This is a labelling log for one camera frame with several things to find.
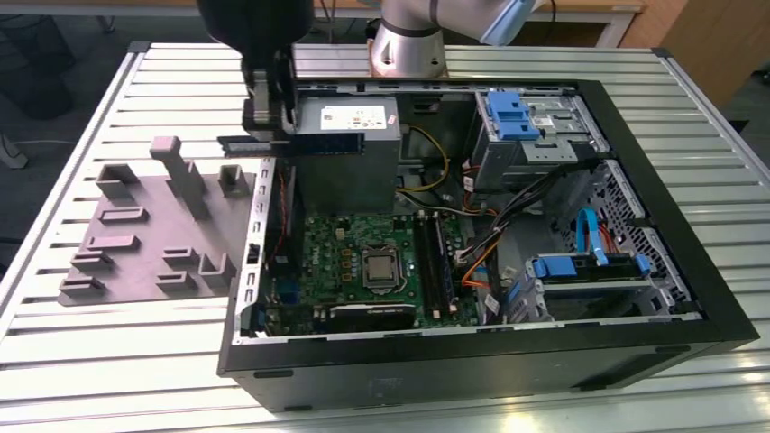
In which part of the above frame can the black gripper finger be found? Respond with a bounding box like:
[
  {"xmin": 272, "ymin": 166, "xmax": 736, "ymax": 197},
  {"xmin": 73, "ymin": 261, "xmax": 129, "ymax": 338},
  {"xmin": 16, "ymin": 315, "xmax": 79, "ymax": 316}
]
[{"xmin": 239, "ymin": 80, "xmax": 300, "ymax": 158}]

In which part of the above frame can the gray power supply unit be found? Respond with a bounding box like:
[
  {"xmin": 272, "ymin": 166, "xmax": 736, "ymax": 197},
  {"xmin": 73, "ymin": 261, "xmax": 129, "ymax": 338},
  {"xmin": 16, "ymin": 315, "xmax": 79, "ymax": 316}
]
[{"xmin": 292, "ymin": 95, "xmax": 403, "ymax": 217}]

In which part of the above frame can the gray parts rack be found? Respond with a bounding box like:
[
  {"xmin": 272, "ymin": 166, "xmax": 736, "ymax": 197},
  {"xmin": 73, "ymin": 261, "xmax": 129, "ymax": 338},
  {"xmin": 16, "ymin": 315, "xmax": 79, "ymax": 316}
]
[{"xmin": 57, "ymin": 134, "xmax": 257, "ymax": 309}]

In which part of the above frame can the green motherboard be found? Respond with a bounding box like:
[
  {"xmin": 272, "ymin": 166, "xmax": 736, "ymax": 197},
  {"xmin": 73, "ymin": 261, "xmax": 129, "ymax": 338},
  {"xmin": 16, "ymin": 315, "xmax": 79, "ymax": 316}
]
[{"xmin": 267, "ymin": 212, "xmax": 490, "ymax": 333}]

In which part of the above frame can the CPU socket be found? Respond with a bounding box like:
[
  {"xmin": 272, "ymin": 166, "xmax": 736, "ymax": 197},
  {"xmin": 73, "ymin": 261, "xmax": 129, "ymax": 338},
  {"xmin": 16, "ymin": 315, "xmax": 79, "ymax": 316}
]
[{"xmin": 352, "ymin": 242, "xmax": 411, "ymax": 298}]

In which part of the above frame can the black bin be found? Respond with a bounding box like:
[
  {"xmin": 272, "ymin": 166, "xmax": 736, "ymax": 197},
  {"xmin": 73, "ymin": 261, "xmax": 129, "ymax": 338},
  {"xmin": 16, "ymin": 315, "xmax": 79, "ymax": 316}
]
[{"xmin": 0, "ymin": 15, "xmax": 77, "ymax": 121}]

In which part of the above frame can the blue drive latch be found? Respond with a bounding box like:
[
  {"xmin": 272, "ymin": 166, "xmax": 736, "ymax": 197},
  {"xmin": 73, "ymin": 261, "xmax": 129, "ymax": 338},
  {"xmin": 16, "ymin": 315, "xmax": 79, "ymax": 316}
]
[{"xmin": 487, "ymin": 91, "xmax": 540, "ymax": 142}]

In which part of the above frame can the silver CPU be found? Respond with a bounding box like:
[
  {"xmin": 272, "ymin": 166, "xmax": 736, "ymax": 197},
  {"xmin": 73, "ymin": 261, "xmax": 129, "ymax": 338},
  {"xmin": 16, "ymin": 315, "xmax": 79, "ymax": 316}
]
[{"xmin": 360, "ymin": 255, "xmax": 402, "ymax": 283}]

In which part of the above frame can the white furniture foot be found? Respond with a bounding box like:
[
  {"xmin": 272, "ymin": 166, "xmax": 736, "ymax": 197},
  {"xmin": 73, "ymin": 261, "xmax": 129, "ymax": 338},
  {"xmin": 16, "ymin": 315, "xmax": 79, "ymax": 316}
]
[{"xmin": 0, "ymin": 133, "xmax": 31, "ymax": 170}]

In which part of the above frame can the metal drive cage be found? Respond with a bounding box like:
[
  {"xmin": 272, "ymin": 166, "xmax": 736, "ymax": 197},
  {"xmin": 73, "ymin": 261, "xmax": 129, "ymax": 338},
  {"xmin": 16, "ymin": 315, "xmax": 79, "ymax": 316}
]
[{"xmin": 471, "ymin": 88, "xmax": 608, "ymax": 193}]

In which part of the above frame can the black graphics card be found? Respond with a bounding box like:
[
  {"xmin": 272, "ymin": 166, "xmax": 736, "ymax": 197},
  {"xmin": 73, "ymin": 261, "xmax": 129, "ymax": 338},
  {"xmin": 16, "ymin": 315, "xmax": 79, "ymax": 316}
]
[{"xmin": 312, "ymin": 301, "xmax": 419, "ymax": 335}]

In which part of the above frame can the white-legged wooden desk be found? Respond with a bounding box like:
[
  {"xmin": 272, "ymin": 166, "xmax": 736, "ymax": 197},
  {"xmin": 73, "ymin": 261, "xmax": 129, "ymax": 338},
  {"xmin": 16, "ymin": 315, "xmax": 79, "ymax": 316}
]
[{"xmin": 263, "ymin": 0, "xmax": 648, "ymax": 49}]

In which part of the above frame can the hard disk in blue carrier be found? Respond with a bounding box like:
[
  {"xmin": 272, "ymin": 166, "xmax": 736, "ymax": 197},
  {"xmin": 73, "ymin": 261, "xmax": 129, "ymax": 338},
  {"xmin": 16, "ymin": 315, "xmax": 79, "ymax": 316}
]
[{"xmin": 527, "ymin": 252, "xmax": 652, "ymax": 285}]

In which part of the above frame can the black open PC case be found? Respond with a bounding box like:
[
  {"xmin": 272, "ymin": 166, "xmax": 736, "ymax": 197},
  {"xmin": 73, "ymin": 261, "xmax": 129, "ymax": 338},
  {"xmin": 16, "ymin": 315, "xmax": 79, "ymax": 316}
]
[{"xmin": 213, "ymin": 75, "xmax": 761, "ymax": 412}]

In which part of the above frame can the metal disk bay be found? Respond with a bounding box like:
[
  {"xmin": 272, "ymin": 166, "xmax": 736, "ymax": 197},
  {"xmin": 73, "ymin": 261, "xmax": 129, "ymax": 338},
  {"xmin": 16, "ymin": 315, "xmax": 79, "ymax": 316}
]
[{"xmin": 503, "ymin": 265, "xmax": 687, "ymax": 324}]

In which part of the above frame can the wooden cabinet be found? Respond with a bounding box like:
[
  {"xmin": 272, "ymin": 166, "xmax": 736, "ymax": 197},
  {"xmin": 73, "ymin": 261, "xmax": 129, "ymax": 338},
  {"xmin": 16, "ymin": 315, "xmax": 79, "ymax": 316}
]
[{"xmin": 624, "ymin": 0, "xmax": 770, "ymax": 109}]

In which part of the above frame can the yellow wire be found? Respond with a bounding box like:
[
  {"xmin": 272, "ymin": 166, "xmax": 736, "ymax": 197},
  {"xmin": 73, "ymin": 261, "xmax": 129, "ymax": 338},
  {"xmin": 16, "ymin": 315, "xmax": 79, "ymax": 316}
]
[{"xmin": 396, "ymin": 125, "xmax": 452, "ymax": 195}]

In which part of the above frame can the black cable bundle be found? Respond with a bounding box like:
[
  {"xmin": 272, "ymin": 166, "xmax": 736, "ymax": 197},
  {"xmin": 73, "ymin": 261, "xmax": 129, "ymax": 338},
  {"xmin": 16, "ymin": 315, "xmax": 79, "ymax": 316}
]
[{"xmin": 456, "ymin": 160, "xmax": 603, "ymax": 267}]

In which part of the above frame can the orange wire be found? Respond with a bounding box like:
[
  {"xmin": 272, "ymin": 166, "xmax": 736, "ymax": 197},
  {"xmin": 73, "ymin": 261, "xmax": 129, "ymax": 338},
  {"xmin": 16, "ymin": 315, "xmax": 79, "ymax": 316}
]
[{"xmin": 459, "ymin": 255, "xmax": 502, "ymax": 290}]

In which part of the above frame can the blue flat wire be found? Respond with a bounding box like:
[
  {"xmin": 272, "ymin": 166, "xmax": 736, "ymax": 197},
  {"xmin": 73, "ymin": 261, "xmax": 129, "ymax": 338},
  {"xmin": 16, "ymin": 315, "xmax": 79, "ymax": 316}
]
[{"xmin": 575, "ymin": 207, "xmax": 608, "ymax": 265}]

